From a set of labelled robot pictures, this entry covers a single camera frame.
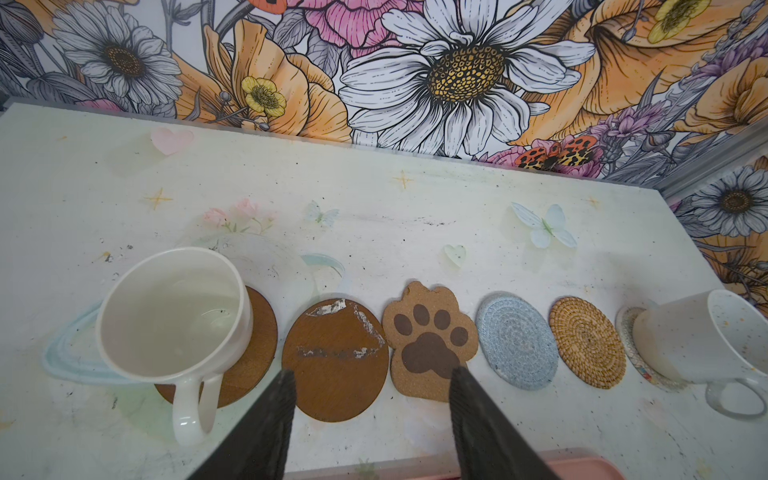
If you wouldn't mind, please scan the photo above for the aluminium right corner post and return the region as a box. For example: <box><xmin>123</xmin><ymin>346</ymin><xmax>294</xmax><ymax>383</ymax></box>
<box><xmin>653</xmin><ymin>118</ymin><xmax>767</xmax><ymax>203</ymax></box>

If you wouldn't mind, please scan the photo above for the cork paw print coaster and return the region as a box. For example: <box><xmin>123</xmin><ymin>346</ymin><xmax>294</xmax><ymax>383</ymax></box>
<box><xmin>382</xmin><ymin>281</ymin><xmax>479</xmax><ymax>402</ymax></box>

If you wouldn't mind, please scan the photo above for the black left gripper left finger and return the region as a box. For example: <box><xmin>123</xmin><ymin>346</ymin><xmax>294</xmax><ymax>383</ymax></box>
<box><xmin>190</xmin><ymin>370</ymin><xmax>297</xmax><ymax>479</ymax></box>

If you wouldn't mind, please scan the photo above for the pink silicone tray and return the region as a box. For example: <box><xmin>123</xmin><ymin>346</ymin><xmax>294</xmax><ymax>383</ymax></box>
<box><xmin>284</xmin><ymin>449</ymin><xmax>625</xmax><ymax>479</ymax></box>

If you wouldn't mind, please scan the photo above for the grey-blue woven round coaster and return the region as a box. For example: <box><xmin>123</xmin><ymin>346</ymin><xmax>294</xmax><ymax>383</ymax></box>
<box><xmin>475</xmin><ymin>293</ymin><xmax>559</xmax><ymax>391</ymax></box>

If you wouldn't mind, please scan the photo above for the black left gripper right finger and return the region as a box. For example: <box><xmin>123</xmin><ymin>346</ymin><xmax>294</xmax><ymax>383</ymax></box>
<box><xmin>449</xmin><ymin>367</ymin><xmax>557</xmax><ymax>479</ymax></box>

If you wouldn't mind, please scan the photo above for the multicolour zigzag round coaster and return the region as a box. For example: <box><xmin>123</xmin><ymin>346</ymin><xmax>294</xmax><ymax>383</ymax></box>
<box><xmin>614</xmin><ymin>306</ymin><xmax>689</xmax><ymax>392</ymax></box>

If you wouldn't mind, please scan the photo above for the white speckled mug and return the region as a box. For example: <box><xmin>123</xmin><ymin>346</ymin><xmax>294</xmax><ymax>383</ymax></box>
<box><xmin>632</xmin><ymin>289</ymin><xmax>767</xmax><ymax>421</ymax></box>
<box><xmin>96</xmin><ymin>247</ymin><xmax>253</xmax><ymax>446</ymax></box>

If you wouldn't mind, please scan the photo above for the plain brown wooden coaster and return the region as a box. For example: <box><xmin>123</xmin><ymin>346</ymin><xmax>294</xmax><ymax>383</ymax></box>
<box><xmin>154</xmin><ymin>285</ymin><xmax>280</xmax><ymax>410</ymax></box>

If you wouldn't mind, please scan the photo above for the woven rattan round coaster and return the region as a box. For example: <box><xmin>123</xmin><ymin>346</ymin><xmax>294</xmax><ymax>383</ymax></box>
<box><xmin>549</xmin><ymin>296</ymin><xmax>626</xmax><ymax>389</ymax></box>

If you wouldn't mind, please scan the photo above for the dark wooden scratched coaster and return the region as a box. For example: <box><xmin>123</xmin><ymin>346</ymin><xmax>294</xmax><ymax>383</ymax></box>
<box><xmin>281</xmin><ymin>298</ymin><xmax>389</xmax><ymax>423</ymax></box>

